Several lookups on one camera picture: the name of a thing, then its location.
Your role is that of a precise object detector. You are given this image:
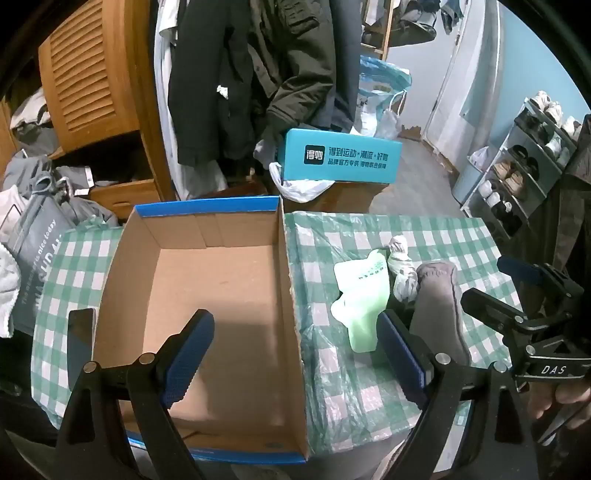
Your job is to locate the green white checked tablecloth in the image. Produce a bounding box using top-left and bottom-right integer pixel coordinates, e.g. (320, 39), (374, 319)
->
(32, 210), (525, 457)

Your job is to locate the black phone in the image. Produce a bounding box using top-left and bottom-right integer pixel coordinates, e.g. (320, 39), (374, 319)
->
(67, 308), (96, 394)

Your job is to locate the wooden clothes rack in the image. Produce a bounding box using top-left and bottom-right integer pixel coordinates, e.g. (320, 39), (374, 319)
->
(360, 0), (399, 61)

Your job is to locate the light blue bin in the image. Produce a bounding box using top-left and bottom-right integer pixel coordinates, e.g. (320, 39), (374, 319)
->
(452, 157), (491, 207)

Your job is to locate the white plastic bag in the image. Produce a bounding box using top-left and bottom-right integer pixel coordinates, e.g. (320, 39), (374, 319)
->
(269, 161), (334, 203)

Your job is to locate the white towel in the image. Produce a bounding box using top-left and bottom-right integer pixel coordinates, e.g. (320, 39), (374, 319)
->
(0, 244), (21, 339)

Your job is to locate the grey printed bag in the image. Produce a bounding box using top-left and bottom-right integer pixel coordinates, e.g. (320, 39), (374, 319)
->
(0, 185), (70, 337)

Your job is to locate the blue plastic bag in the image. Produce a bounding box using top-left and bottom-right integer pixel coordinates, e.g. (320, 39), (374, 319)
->
(358, 54), (411, 139)

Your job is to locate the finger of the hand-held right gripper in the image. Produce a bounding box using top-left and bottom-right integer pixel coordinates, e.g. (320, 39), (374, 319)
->
(461, 288), (539, 340)
(498, 257), (561, 291)

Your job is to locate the group of assorted shoes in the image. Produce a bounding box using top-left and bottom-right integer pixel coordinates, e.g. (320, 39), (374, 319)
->
(478, 90), (583, 232)

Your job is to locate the grey shoe rack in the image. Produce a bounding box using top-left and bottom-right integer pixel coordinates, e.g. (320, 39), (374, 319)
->
(462, 97), (583, 238)

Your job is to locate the pile of grey clothes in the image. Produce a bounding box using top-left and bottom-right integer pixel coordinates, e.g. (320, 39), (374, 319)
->
(0, 90), (122, 228)

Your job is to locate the person's right hand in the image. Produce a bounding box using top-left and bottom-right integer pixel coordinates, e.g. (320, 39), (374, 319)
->
(526, 378), (591, 432)

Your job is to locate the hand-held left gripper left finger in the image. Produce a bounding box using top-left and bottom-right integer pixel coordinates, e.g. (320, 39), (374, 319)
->
(55, 308), (215, 480)

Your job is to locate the teal shoe box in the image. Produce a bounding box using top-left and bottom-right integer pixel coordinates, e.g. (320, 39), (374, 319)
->
(277, 128), (403, 184)

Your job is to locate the cardboard box blue rim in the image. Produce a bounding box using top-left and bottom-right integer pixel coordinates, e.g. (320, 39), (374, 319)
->
(92, 196), (309, 464)

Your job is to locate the olive hanging jacket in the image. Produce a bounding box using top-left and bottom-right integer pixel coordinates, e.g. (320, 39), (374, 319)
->
(249, 0), (357, 153)

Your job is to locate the white door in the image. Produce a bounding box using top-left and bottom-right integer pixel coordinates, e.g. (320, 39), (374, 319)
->
(425, 0), (503, 154)

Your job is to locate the green and white sock bundle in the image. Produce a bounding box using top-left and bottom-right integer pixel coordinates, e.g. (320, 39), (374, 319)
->
(385, 234), (413, 274)

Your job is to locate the light green sock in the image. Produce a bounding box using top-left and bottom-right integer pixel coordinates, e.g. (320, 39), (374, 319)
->
(330, 249), (393, 354)

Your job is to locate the white hanging garment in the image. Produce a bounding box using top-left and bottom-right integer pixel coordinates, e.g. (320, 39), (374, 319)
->
(154, 0), (228, 201)

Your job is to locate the grey sock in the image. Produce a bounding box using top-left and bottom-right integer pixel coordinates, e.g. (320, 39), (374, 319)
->
(409, 261), (472, 366)

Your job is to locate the wooden cabinet with louvre door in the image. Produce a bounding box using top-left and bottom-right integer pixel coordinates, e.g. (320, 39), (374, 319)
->
(0, 0), (178, 222)

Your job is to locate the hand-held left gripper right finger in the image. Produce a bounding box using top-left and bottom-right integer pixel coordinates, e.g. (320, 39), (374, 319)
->
(376, 310), (541, 480)

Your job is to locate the brown cardboard box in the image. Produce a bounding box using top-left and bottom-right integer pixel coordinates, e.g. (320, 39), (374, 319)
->
(281, 181), (393, 215)

